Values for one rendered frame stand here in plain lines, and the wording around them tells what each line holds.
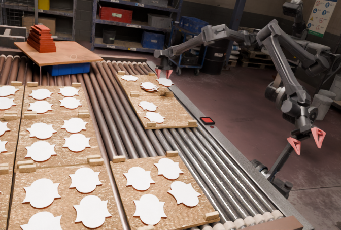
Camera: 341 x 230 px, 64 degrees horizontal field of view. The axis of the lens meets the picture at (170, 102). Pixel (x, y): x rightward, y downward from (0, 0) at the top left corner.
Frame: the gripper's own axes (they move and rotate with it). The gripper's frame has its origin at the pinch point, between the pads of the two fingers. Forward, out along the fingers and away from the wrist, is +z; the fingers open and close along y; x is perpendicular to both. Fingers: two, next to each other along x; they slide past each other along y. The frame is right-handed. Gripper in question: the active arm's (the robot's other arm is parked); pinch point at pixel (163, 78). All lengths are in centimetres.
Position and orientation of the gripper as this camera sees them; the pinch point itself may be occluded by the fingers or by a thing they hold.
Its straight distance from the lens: 199.8
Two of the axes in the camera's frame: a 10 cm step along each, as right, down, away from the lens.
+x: -3.9, -1.6, 9.1
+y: 9.2, 0.2, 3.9
